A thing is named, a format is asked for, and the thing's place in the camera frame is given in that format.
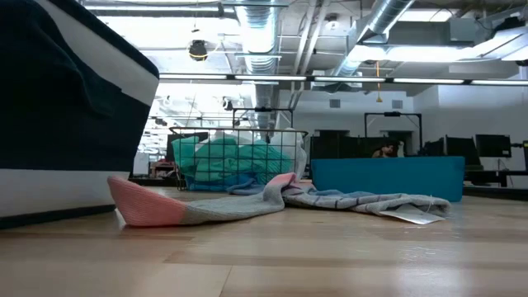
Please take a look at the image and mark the blue cloth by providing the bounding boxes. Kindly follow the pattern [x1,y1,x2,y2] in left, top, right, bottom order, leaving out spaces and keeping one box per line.
[185,172,269,196]

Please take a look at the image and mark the yellow hanging cord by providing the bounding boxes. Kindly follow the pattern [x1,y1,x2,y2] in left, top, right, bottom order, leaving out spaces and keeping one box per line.
[375,60,384,103]

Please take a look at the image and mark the blue plastic tub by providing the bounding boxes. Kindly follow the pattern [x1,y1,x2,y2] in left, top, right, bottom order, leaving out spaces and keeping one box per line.
[310,155,466,203]

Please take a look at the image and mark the person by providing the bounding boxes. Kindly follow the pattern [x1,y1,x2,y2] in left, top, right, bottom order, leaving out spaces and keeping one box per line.
[370,139,405,159]

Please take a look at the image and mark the straight silver ceiling duct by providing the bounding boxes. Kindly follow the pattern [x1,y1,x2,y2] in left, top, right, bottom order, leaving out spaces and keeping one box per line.
[237,0,280,129]

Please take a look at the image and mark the long ceiling light strip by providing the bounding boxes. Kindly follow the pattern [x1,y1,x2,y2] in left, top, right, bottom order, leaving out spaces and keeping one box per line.
[158,73,528,87]

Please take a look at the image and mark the black desk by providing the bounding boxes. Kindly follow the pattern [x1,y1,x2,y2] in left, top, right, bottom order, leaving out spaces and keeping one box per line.
[464,168,528,189]

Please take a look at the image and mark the black wire basket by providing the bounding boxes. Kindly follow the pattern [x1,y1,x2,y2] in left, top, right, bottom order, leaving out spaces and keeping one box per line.
[168,126,309,193]

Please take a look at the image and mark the black partition panels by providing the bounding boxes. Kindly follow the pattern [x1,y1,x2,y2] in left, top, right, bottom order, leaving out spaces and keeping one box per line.
[309,134,372,160]

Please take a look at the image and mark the white paper tag on cloth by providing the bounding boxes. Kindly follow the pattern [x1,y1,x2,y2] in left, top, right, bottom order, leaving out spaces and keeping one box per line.
[379,204,446,226]

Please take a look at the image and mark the grey striped cloth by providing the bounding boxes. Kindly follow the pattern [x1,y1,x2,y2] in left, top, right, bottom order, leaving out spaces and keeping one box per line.
[282,183,453,218]

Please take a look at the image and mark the slanted silver ceiling duct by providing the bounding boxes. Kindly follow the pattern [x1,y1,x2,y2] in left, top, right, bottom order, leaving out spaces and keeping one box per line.
[329,0,416,79]

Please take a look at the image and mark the navy and white fabric bin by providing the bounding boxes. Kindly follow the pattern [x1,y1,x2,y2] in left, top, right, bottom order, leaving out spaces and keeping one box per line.
[0,0,161,230]

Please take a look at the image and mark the pink and grey sock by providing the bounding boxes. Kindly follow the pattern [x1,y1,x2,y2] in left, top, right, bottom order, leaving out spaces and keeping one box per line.
[106,172,298,228]

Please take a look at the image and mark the black round ceiling device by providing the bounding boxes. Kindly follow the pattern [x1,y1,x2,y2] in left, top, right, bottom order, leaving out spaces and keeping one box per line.
[188,40,209,62]

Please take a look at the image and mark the teal ribbed cloth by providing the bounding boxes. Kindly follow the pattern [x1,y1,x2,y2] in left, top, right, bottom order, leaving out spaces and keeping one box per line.
[172,135,294,185]

